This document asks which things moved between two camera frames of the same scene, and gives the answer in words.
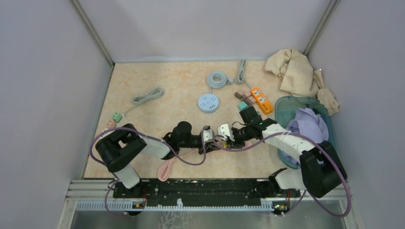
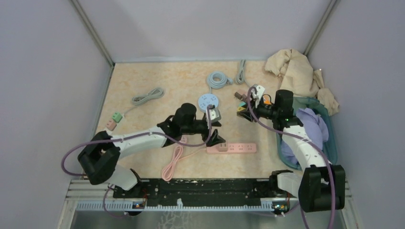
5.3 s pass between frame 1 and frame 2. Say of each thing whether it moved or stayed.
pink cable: moved
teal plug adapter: stayed
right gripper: moved
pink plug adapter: stayed
